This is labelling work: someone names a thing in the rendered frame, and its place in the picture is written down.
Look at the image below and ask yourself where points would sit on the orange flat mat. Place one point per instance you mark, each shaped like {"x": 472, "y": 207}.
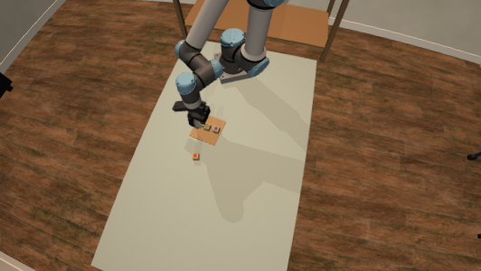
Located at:
{"x": 208, "y": 137}

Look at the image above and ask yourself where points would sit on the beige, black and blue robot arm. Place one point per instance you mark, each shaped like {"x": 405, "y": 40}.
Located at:
{"x": 250, "y": 56}

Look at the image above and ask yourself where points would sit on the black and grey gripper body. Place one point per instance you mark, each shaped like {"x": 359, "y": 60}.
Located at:
{"x": 202, "y": 114}

